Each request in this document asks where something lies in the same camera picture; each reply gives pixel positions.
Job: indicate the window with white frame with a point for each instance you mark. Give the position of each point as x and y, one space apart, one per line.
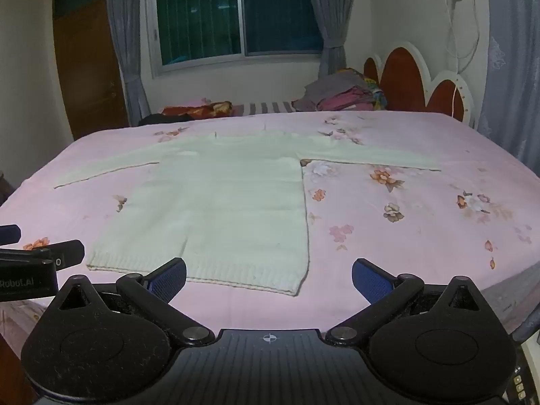
236 12

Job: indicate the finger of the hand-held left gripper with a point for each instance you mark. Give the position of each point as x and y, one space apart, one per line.
8 235
63 252

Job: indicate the grey striped mattress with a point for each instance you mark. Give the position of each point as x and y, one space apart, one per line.
261 107

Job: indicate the bed with pink floral sheet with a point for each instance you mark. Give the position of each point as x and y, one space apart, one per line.
400 228

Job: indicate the white knitted sweater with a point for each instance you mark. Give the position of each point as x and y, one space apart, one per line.
228 211

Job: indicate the brown wooden door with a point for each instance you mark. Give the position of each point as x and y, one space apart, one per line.
86 67

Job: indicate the grey-blue curtain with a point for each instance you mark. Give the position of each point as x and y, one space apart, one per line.
126 42
333 17

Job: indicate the red and white headboard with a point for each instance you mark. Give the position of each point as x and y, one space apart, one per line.
407 78

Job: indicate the white device with buttons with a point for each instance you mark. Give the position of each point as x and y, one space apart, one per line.
525 379

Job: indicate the black cloth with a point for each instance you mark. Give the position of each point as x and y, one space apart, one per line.
158 120

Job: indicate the pile of colourful clothes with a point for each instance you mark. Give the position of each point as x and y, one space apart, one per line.
341 90

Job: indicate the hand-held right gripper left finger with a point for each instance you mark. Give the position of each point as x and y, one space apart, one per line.
166 280

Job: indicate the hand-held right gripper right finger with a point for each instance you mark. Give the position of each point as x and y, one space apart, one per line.
373 280

